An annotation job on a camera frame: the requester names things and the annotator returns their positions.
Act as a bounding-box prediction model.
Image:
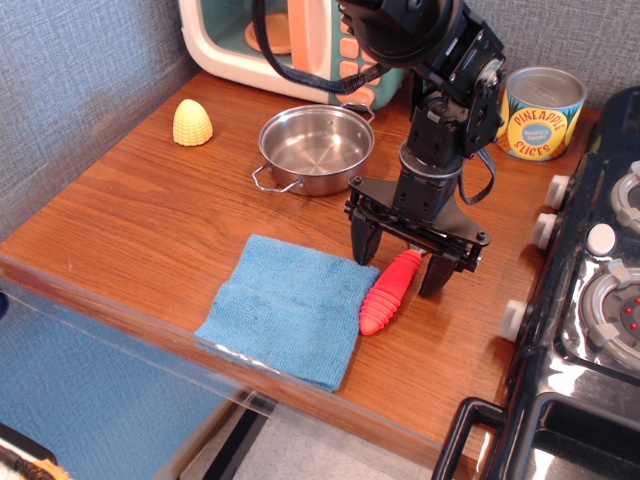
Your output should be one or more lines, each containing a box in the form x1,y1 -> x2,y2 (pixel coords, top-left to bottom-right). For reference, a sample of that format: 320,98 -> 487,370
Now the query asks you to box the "red handled metal spoon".
359,245 -> 426,336

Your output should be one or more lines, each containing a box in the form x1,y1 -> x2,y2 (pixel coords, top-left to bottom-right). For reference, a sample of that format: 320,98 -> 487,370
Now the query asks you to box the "small steel pot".
252,103 -> 376,197

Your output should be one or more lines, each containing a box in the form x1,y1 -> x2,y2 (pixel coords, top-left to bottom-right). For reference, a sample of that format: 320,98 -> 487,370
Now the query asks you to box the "clear acrylic barrier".
1,259 -> 435,479

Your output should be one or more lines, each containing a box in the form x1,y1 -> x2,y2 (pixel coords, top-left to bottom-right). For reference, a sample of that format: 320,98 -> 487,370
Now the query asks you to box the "pineapple slices can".
497,66 -> 587,162

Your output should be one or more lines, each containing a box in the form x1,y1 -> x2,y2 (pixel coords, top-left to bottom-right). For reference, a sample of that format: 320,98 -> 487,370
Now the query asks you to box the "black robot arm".
340,1 -> 505,297

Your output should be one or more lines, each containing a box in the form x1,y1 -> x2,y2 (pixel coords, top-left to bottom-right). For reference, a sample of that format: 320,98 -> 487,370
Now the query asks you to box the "black toy stove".
433,87 -> 639,479

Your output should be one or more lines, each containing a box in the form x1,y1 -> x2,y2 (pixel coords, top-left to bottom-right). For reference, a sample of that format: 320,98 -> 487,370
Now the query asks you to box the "black braided cable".
251,0 -> 396,96

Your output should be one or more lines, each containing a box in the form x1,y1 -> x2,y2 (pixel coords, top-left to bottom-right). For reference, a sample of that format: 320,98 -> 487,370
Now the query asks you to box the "blue folded cloth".
196,235 -> 380,392

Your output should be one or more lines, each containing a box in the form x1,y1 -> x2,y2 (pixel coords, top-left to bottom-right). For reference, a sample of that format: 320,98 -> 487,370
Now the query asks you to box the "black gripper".
345,167 -> 490,297

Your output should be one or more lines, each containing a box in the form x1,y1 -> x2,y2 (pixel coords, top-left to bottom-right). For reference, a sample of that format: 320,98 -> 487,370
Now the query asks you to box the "orange black object at corner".
1,424 -> 71,479

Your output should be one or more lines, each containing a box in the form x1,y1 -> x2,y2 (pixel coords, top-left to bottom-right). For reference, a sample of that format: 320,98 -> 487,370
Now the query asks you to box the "toy microwave oven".
178,1 -> 406,110

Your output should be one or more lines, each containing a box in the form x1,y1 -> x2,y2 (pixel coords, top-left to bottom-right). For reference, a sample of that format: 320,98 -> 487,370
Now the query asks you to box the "yellow toy corn piece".
173,99 -> 213,147

